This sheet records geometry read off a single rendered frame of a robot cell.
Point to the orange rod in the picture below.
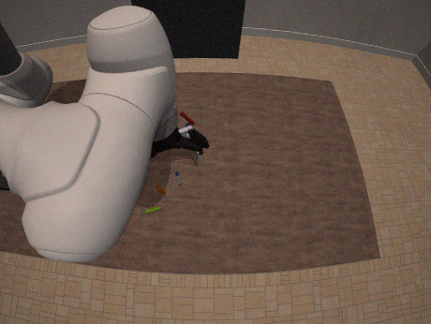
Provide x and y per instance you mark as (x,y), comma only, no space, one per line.
(160,189)

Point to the lime green rod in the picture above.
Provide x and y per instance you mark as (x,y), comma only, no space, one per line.
(153,210)

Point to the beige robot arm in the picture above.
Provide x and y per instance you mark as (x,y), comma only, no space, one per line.
(80,167)

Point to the red rod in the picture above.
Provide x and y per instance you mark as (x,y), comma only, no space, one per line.
(187,118)

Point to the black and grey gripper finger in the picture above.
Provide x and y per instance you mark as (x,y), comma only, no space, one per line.
(153,154)
(196,142)

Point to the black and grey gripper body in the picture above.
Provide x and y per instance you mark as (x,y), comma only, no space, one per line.
(167,141)

